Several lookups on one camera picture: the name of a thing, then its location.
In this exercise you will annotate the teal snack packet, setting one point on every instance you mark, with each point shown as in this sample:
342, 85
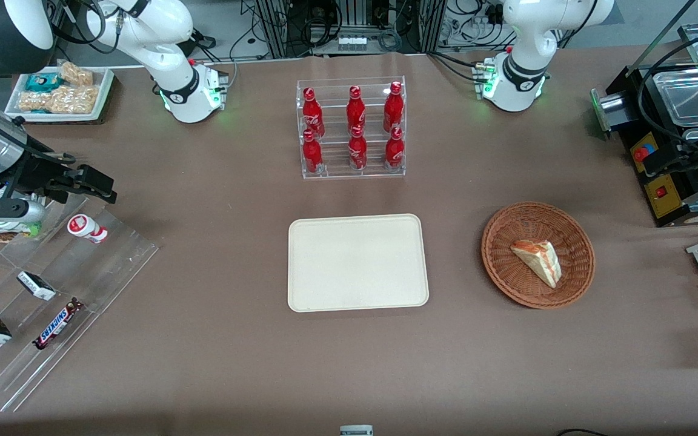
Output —
42, 82

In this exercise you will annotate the small green object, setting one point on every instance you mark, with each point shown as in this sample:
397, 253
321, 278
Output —
33, 229

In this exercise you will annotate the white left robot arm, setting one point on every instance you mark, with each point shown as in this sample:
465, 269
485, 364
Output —
531, 36

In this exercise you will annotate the clear acrylic stepped shelf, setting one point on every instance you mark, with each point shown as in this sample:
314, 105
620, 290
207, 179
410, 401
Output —
113, 260

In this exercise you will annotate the red cola bottle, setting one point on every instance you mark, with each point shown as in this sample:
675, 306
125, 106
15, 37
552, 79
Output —
355, 109
394, 151
311, 112
393, 108
312, 156
357, 152

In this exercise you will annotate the triangular sandwich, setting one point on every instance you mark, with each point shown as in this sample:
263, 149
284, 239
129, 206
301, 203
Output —
538, 260

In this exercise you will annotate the white power strip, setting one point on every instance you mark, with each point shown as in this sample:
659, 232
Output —
352, 42

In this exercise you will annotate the clear acrylic bottle rack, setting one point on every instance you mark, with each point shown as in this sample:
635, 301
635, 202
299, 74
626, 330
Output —
335, 172

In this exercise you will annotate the peanut brittle pack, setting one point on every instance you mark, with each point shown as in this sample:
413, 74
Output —
76, 74
34, 102
76, 100

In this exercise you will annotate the brown wicker basket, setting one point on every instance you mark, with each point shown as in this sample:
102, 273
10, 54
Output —
506, 275

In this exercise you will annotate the snickers chocolate bar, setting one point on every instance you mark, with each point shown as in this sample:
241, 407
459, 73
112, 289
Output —
57, 324

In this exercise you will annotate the white rectangular snack tray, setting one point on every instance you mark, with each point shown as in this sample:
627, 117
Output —
103, 91

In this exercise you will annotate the white grey device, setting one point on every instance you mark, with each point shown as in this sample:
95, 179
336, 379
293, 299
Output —
356, 431

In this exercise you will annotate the cream plastic tray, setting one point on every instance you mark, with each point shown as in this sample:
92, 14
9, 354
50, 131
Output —
355, 263

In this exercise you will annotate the white red yogurt bottle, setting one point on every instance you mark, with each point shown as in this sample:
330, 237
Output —
85, 228

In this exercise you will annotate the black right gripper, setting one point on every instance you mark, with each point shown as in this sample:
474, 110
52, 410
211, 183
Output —
38, 171

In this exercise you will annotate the black machine with yellow panels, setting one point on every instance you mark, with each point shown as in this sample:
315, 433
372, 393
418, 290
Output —
667, 194

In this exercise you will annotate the grey diagonal metal bar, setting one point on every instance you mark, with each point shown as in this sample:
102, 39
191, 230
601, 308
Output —
661, 37

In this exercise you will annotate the steel machine tray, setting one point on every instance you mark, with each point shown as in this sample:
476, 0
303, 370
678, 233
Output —
685, 97

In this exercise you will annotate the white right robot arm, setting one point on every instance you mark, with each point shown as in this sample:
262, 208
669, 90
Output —
167, 30

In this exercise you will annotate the aluminium frame cabinet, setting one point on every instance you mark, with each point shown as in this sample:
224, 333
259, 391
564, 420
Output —
276, 27

